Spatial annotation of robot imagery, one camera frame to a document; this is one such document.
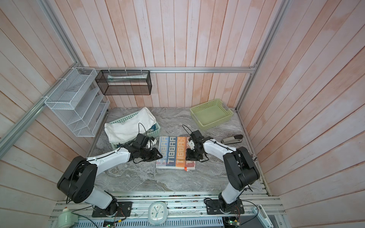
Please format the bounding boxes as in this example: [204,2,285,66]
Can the green circuit board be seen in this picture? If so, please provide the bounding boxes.
[222,217,240,228]

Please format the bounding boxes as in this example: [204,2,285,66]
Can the plain white towel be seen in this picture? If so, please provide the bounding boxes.
[104,107,156,143]

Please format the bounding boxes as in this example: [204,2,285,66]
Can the mint green plastic basket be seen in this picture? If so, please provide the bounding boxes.
[109,111,161,150]

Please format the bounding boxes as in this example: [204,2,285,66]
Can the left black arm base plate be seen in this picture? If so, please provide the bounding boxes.
[92,201,133,218]

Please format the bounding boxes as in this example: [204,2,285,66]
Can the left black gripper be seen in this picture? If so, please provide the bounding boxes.
[139,147,163,162]

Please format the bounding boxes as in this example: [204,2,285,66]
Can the white wire mesh shelf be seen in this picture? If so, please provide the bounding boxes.
[45,67,110,137]

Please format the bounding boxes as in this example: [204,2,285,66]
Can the light green plastic basket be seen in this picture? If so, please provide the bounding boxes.
[190,99,233,131]

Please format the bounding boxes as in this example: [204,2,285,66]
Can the white green bottle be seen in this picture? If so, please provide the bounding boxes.
[57,207,79,228]

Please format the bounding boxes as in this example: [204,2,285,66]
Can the black white stapler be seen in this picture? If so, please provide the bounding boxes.
[221,135,243,145]

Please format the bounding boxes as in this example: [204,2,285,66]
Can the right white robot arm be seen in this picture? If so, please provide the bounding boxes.
[186,130,260,213]

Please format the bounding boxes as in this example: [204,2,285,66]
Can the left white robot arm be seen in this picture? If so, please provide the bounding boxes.
[57,134,163,216]

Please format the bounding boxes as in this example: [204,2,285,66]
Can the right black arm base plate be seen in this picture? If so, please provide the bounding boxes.
[203,198,244,215]

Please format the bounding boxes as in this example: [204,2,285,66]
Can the red white blue towel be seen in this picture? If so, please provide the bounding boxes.
[156,136,196,171]

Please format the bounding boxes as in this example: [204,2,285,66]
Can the black wire mesh basket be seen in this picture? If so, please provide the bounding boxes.
[96,69,152,96]

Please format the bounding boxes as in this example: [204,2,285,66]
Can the white analog clock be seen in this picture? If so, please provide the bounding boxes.
[148,201,168,226]

